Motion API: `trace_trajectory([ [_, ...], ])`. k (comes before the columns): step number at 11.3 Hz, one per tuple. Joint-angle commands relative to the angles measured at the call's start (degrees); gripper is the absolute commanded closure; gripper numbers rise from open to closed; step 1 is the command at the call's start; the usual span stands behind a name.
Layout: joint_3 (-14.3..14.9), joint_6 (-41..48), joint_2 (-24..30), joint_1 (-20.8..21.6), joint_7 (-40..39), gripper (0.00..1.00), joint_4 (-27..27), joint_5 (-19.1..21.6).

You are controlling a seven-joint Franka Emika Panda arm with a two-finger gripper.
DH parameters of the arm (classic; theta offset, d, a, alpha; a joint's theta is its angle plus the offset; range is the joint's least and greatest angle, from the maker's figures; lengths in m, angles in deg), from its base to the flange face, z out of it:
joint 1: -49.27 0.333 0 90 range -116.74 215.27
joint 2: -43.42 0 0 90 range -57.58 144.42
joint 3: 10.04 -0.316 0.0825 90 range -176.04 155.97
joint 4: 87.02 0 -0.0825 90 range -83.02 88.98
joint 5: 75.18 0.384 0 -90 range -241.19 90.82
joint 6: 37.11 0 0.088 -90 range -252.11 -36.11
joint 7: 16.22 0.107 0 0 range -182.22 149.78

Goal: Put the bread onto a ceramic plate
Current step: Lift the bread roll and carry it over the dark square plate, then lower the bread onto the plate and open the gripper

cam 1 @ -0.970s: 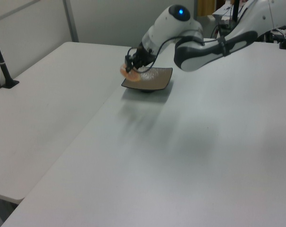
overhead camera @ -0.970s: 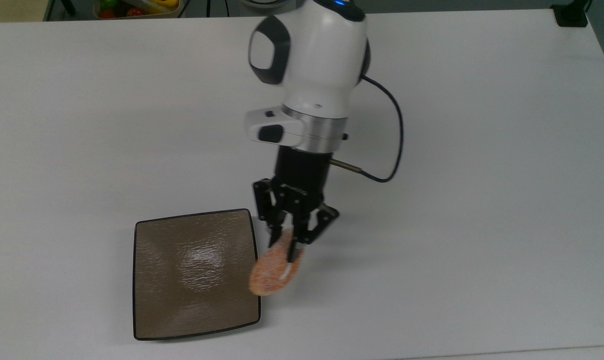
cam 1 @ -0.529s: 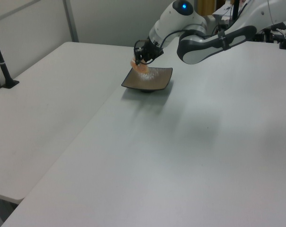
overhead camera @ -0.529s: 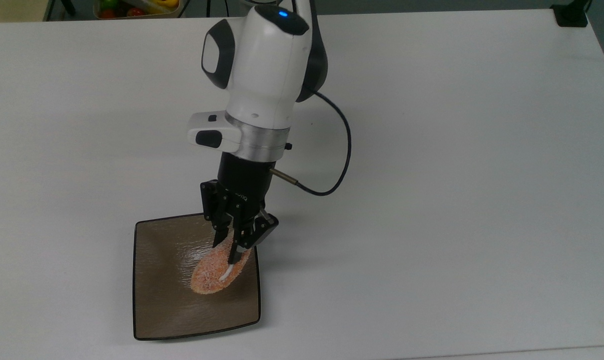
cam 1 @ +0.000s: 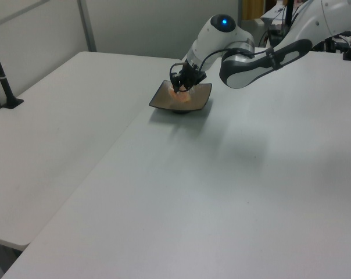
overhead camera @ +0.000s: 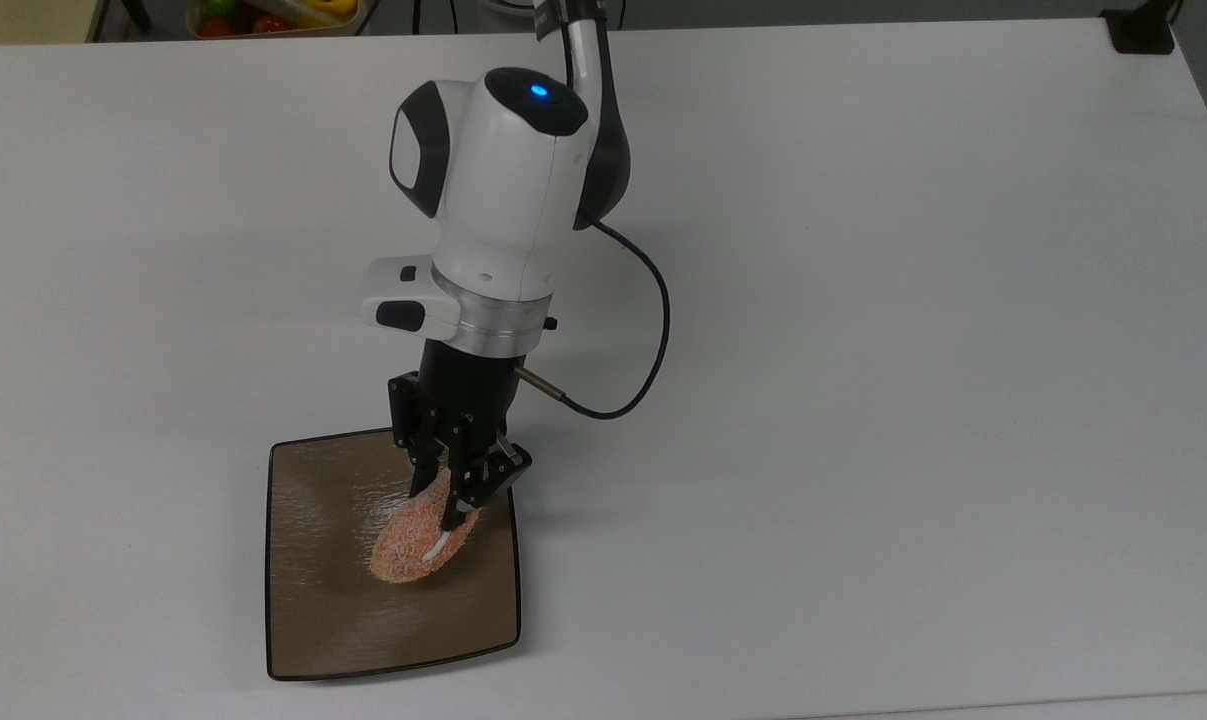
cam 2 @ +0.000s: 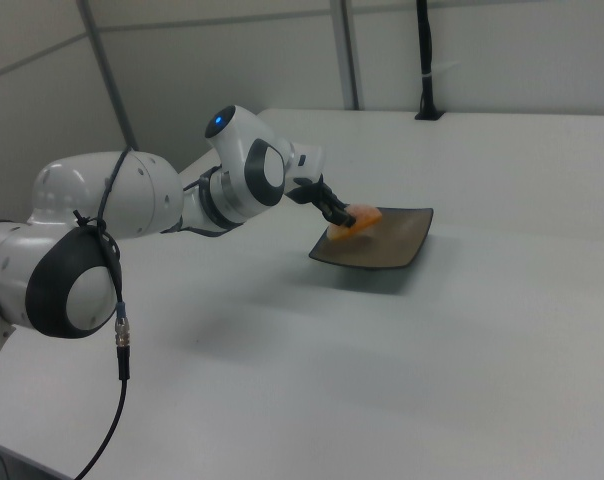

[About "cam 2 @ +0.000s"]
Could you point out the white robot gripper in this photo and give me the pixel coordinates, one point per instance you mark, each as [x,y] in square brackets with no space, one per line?
[308,161]

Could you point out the grey metal partition post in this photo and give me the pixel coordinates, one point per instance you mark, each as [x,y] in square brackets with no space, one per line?
[348,50]

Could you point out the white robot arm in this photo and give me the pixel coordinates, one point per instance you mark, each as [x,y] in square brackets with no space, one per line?
[147,215]

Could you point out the black pole with white tie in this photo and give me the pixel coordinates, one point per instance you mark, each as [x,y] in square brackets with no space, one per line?
[426,65]

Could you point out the square brown ceramic plate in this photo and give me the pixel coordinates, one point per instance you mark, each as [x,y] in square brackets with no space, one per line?
[382,240]

